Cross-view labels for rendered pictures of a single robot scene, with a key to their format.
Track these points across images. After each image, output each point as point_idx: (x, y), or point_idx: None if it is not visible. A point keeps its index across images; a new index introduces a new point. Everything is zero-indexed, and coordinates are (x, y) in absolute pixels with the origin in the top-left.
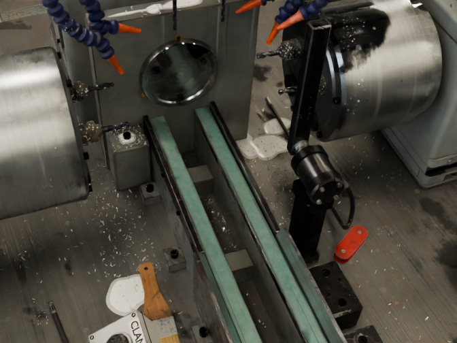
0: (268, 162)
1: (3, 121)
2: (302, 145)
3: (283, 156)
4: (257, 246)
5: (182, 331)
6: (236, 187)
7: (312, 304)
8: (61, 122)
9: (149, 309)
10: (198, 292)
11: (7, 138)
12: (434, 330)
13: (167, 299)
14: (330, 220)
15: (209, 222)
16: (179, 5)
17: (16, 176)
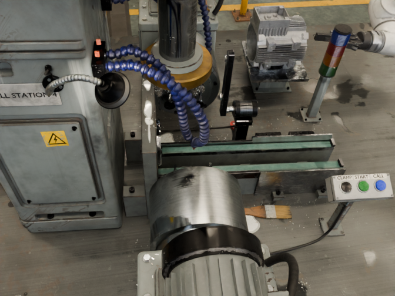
0: None
1: (230, 201)
2: (228, 107)
3: (175, 137)
4: (253, 152)
5: (271, 204)
6: (219, 150)
7: (291, 140)
8: (231, 178)
9: (259, 214)
10: (264, 186)
11: (237, 204)
12: (283, 118)
13: (253, 206)
14: (221, 132)
15: (239, 165)
16: (150, 110)
17: (245, 214)
